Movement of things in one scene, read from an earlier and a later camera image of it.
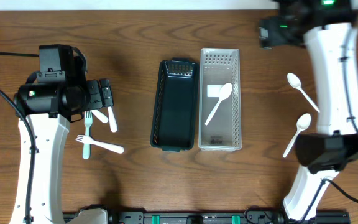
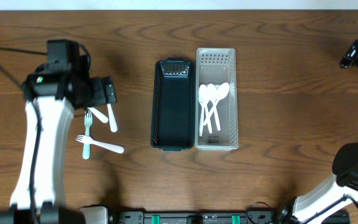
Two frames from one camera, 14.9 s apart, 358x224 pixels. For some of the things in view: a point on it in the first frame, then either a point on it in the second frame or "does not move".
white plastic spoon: (302, 122) to (203, 98)
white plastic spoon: (296, 83) to (212, 92)
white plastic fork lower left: (89, 140) does not move
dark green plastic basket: (174, 119) does not move
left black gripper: (106, 93) does not move
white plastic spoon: (112, 120) does not move
